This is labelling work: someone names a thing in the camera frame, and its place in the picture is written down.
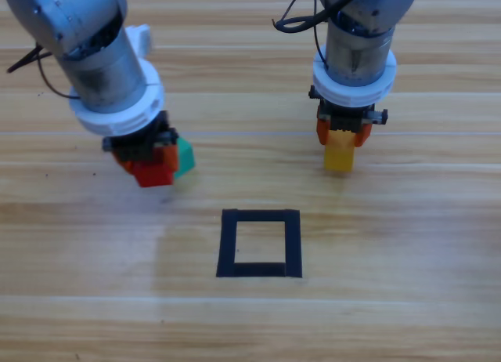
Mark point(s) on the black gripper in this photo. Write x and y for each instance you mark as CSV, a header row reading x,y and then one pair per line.
x,y
137,146
346,117

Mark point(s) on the red cube block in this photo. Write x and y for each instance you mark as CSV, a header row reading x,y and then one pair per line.
x,y
154,176

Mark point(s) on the yellow cube block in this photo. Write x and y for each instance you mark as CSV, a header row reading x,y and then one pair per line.
x,y
339,154

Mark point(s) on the green cube block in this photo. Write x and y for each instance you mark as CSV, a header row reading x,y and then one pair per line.
x,y
187,158

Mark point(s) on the black tape rectangle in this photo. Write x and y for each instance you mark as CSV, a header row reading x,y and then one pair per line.
x,y
227,240

